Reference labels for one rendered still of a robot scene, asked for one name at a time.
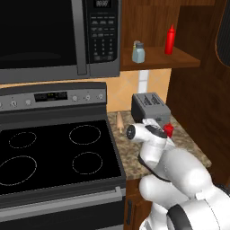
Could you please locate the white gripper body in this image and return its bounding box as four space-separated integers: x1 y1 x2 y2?
142 118 162 128

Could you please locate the small red condiment bottle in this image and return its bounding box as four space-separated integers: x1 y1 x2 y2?
163 122 175 138

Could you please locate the pale blue grey-capped shaker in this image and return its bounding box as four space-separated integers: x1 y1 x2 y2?
131 40 146 64

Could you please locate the brown wooden base cabinet door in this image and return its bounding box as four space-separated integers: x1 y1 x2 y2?
123 179 157 230

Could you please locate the grey two-slot toaster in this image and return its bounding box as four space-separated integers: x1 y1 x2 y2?
130 92 173 124

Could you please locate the wooden rolling pin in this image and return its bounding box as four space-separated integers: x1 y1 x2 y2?
115 111 126 135

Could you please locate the black glass-top stove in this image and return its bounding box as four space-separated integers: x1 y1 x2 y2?
0 82 128 230

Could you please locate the black and steel microwave oven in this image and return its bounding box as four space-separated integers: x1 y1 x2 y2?
0 0 122 85

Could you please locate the black oven door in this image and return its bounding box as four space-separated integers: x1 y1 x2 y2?
0 186 127 230

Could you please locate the black microwave door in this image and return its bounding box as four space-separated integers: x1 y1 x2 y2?
0 0 88 76

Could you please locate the white wall strip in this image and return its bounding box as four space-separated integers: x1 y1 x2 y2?
137 69 150 94

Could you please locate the brown wooden wall cabinet door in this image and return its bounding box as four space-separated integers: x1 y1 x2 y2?
165 0 230 188

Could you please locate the open brown wooden wall cabinet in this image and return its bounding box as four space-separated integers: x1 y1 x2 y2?
119 0 217 72

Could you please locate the black base cabinet door handle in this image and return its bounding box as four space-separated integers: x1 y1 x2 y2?
127 199 133 226

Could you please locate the grey microwave door handle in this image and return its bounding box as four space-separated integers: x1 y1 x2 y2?
71 0 90 76

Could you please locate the silver oven door handle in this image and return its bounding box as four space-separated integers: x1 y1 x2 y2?
0 186 123 216

